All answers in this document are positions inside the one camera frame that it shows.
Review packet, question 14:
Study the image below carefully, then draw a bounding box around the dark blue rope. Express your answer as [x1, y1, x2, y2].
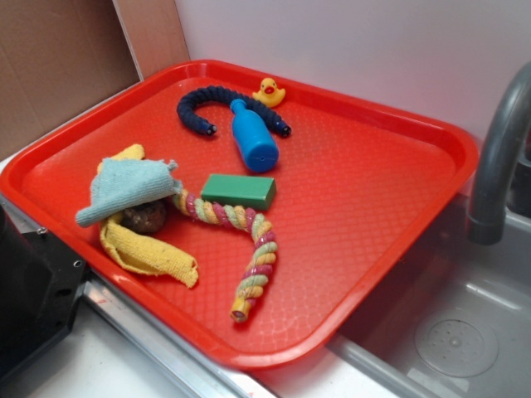
[176, 85, 293, 138]

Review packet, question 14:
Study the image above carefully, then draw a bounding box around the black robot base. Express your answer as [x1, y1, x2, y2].
[1, 210, 88, 384]

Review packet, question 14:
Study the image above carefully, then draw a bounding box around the green rectangular block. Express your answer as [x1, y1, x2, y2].
[201, 174, 277, 211]

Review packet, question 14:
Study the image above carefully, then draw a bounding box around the red plastic tray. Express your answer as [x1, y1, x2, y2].
[1, 61, 478, 370]

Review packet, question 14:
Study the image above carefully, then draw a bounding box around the blue plastic bottle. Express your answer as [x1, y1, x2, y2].
[230, 99, 280, 173]

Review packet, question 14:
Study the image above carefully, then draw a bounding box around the yellow rubber duck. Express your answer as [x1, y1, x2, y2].
[251, 77, 286, 108]

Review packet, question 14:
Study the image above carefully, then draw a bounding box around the brown round ball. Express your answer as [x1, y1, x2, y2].
[120, 201, 167, 235]

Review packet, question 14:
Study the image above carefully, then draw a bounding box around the yellow cloth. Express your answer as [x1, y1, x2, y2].
[100, 143, 199, 289]

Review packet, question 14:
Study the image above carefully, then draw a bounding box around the light blue cloth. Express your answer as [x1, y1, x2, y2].
[76, 158, 183, 227]

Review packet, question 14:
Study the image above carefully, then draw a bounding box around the grey faucet spout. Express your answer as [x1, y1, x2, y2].
[466, 63, 530, 245]

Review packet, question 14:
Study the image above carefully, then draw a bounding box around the grey sink basin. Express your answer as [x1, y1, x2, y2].
[329, 199, 530, 397]

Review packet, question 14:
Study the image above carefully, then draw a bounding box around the sink drain cover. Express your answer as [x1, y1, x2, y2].
[415, 314, 499, 378]

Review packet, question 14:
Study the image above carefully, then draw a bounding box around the brown cardboard panel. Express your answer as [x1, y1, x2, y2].
[1, 1, 189, 159]

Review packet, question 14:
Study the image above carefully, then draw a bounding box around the multicolour twisted rope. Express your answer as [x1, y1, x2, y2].
[171, 188, 279, 324]

